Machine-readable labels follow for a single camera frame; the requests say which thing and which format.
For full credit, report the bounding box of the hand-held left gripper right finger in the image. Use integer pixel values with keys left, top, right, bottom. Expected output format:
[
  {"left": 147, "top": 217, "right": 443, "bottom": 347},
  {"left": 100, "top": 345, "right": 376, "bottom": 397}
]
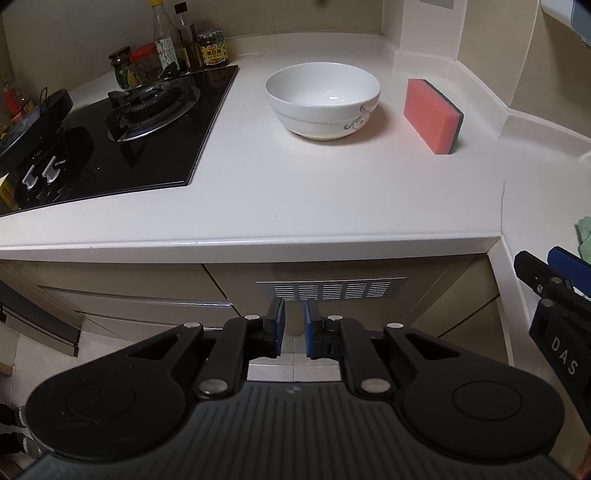
[{"left": 302, "top": 300, "right": 462, "bottom": 398}]

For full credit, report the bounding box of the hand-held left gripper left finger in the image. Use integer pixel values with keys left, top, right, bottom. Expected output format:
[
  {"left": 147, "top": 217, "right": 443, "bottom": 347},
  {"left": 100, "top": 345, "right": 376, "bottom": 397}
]
[{"left": 124, "top": 298, "right": 286, "bottom": 400}]

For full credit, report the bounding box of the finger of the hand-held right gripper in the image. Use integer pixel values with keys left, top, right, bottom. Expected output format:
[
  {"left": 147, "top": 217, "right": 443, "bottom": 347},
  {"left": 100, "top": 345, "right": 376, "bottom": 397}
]
[
  {"left": 513, "top": 250, "right": 575, "bottom": 301},
  {"left": 548, "top": 246, "right": 591, "bottom": 296}
]

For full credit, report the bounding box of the pink green sponge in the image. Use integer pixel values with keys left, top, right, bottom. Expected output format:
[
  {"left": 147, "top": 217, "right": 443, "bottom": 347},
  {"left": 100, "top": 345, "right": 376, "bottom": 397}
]
[{"left": 403, "top": 78, "right": 465, "bottom": 156}]

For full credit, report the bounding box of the white patterned bowl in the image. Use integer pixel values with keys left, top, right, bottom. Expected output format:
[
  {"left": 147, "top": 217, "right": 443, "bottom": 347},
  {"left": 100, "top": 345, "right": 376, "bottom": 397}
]
[{"left": 264, "top": 63, "right": 382, "bottom": 142}]

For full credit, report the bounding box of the green cloth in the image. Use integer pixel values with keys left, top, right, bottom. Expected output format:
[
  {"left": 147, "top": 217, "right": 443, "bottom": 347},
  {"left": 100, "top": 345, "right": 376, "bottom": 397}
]
[{"left": 575, "top": 217, "right": 591, "bottom": 264}]

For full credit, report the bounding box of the metal vent grille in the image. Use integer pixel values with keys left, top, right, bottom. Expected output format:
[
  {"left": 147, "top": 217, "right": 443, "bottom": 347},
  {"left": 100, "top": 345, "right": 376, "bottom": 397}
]
[{"left": 255, "top": 277, "right": 408, "bottom": 302}]

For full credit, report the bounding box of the beige cabinet door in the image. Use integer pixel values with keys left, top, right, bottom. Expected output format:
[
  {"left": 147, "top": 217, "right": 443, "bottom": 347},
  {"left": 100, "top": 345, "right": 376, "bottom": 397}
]
[
  {"left": 203, "top": 256, "right": 483, "bottom": 342},
  {"left": 413, "top": 295, "right": 514, "bottom": 365}
]

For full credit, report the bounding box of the beige cabinet drawer front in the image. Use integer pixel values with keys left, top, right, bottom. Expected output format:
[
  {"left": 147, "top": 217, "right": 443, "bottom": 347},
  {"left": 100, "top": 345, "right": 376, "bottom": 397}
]
[{"left": 0, "top": 261, "right": 232, "bottom": 305}]

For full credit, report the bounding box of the black glass gas cooktop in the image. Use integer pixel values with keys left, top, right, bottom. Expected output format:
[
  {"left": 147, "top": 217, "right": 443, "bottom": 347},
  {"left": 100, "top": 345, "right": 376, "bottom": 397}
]
[{"left": 0, "top": 65, "right": 241, "bottom": 217}]

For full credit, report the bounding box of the round steel gas burner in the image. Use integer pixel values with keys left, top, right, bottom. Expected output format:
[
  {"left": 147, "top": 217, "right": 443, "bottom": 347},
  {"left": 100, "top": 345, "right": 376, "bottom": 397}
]
[{"left": 105, "top": 76, "right": 202, "bottom": 141}]

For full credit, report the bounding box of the yellow label sauce jar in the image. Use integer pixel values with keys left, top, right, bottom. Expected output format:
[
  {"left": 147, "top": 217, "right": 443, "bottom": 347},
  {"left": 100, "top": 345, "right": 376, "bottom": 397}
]
[{"left": 198, "top": 28, "right": 230, "bottom": 68}]

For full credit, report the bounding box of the red lid jar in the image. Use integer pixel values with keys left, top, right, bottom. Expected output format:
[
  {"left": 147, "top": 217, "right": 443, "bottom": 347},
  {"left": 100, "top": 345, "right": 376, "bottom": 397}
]
[{"left": 128, "top": 44, "right": 163, "bottom": 86}]

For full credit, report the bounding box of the dark oil bottle black cap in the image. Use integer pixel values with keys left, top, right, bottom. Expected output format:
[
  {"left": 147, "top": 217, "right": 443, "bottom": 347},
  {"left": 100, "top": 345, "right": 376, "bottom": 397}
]
[{"left": 174, "top": 2, "right": 204, "bottom": 71}]

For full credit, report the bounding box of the dark lid green jar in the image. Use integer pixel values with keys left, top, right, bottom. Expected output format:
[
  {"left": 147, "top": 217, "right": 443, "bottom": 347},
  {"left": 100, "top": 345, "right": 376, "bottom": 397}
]
[{"left": 109, "top": 47, "right": 139, "bottom": 90}]

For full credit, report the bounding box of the yellow box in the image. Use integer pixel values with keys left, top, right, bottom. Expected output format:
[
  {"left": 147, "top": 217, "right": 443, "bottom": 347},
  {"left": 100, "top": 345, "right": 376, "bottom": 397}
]
[{"left": 0, "top": 175, "right": 20, "bottom": 212}]

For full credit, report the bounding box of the clear bottle yellow cap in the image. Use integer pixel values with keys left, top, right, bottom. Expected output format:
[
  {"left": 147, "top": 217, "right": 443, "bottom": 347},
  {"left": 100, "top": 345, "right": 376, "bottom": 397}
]
[{"left": 150, "top": 0, "right": 181, "bottom": 72}]

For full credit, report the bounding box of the black frying pan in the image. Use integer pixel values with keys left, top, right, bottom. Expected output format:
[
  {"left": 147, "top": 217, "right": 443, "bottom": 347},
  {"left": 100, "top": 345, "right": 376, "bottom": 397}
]
[{"left": 0, "top": 88, "right": 75, "bottom": 160}]

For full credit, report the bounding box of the red label bottle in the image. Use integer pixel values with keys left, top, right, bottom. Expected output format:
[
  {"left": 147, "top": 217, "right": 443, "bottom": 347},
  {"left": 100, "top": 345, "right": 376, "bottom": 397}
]
[{"left": 2, "top": 78, "right": 26, "bottom": 123}]

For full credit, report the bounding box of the white blue wall fixture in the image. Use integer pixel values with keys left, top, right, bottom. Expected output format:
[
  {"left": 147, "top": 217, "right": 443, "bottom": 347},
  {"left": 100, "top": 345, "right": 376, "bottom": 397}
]
[{"left": 540, "top": 0, "right": 591, "bottom": 35}]

